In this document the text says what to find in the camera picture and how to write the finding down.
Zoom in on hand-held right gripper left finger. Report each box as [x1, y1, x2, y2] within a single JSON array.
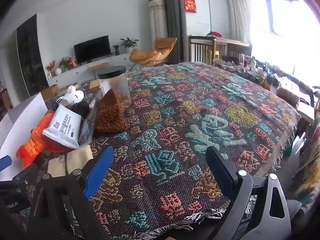
[[26, 146, 115, 240]]

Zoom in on orange rocking chair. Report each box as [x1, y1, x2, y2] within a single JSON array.
[[129, 37, 178, 72]]

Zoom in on brown cardboard box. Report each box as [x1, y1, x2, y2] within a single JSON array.
[[41, 84, 60, 100]]

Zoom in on brown woven pouch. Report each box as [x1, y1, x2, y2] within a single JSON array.
[[95, 89, 128, 133]]

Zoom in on white standing air conditioner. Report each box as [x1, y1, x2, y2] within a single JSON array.
[[148, 0, 168, 52]]

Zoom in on white television cabinet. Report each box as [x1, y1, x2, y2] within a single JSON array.
[[47, 52, 133, 87]]

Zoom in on black television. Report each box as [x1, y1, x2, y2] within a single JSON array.
[[74, 35, 111, 64]]

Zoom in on bushy green plant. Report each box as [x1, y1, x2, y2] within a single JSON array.
[[59, 56, 73, 72]]

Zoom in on colourful patterned woven blanket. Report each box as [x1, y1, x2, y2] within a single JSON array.
[[25, 61, 302, 240]]

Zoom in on flat yellow box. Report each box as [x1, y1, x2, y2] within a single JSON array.
[[89, 79, 102, 92]]

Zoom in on clutter of small items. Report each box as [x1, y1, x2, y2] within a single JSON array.
[[212, 55, 313, 98]]

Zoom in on white wipes packet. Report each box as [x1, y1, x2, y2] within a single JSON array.
[[42, 104, 84, 149]]

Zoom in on wooden bench stool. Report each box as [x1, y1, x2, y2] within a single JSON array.
[[87, 62, 109, 79]]

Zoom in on dark display cabinet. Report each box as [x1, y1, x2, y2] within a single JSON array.
[[16, 14, 49, 97]]

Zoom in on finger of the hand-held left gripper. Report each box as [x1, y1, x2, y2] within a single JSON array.
[[0, 171, 35, 196], [0, 155, 12, 172]]

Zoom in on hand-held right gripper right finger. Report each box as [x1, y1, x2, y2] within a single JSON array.
[[205, 146, 293, 240]]

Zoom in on black cloth roll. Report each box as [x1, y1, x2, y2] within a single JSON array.
[[71, 101, 90, 118]]

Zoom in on red wall hanging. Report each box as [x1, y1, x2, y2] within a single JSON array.
[[183, 0, 198, 13]]

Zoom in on orange knitted toy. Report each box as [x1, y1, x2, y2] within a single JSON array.
[[16, 112, 55, 169]]

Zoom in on white curtain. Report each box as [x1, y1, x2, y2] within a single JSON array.
[[226, 0, 254, 44]]

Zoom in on large green potted plant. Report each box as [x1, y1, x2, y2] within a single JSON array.
[[120, 37, 139, 54]]

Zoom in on red lace cloth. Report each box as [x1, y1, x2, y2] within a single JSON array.
[[44, 135, 75, 153]]

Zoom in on grey curtain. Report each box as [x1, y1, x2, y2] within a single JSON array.
[[156, 0, 188, 64]]

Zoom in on window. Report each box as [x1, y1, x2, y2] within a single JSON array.
[[252, 0, 319, 80]]

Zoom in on white cardboard box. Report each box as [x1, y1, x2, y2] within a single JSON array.
[[0, 92, 48, 182]]

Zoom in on floral patterned cloth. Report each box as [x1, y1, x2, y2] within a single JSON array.
[[287, 110, 320, 213]]

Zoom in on red flowers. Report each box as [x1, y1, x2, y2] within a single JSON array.
[[46, 60, 57, 78]]

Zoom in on white plush toy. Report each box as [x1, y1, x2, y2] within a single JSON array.
[[56, 85, 85, 105]]

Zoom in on clear plastic jar black lid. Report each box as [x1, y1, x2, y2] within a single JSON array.
[[97, 65, 132, 107]]

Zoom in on beige cloth packet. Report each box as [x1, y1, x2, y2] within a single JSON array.
[[47, 145, 94, 177]]

